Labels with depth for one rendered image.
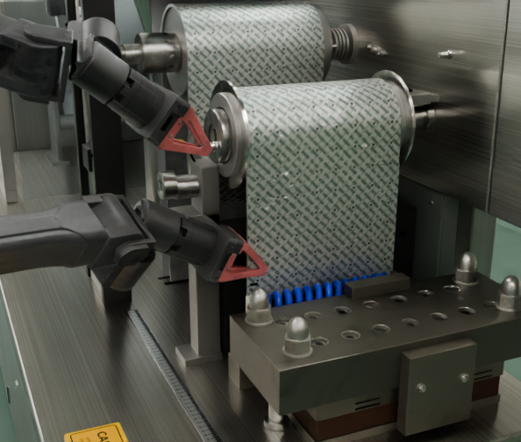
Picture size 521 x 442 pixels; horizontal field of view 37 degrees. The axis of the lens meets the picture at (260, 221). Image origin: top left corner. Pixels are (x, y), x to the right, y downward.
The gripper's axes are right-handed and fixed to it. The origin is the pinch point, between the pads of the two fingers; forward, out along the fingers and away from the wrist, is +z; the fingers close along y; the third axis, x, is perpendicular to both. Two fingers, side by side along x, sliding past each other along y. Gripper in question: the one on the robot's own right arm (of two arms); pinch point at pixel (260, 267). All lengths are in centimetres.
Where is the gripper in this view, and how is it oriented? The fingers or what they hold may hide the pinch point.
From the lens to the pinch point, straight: 106.5
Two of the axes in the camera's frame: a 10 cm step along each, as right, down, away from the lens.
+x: 4.5, -8.9, -1.1
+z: 8.0, 3.5, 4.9
